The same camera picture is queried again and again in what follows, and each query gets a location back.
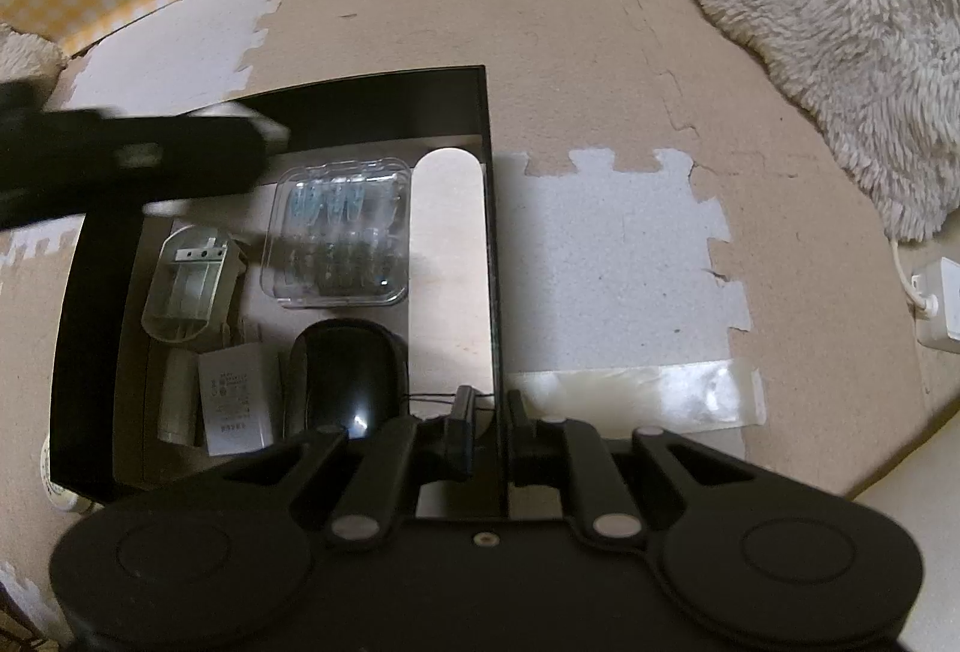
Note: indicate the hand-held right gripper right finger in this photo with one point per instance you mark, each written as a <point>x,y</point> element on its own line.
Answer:
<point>519,434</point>

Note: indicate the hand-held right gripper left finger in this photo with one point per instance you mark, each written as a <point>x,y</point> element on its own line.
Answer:
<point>461,434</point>

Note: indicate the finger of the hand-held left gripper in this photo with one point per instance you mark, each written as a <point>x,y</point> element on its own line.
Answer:
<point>232,126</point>

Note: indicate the black computer mouse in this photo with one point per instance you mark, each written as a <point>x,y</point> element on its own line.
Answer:
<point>345,374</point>

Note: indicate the clear plastic case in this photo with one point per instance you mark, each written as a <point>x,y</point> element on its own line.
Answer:
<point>337,232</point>

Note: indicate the oval clear case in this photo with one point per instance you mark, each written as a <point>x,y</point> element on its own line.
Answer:
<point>187,284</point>

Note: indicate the black storage box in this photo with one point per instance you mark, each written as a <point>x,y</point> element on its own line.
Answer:
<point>90,322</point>

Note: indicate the white power adapter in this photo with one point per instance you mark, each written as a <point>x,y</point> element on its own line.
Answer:
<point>236,397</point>

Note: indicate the white tube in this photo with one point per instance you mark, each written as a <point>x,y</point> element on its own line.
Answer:
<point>178,397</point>

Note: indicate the white foam mat tile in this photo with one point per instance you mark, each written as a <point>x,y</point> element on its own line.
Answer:
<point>150,75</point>
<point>600,262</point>

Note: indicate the fluffy cream rug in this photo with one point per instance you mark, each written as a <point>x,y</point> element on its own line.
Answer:
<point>22,56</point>
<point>825,22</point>

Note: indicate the clear tape strip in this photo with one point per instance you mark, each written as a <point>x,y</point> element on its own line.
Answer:
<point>660,397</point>

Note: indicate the cream round tin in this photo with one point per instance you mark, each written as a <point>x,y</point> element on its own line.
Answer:
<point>64,494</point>

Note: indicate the white power strip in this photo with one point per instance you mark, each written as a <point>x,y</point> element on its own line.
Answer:
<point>941,299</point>

